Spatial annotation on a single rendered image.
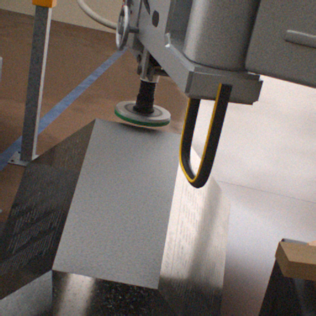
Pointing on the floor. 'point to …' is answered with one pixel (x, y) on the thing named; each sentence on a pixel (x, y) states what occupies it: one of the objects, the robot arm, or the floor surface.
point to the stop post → (34, 83)
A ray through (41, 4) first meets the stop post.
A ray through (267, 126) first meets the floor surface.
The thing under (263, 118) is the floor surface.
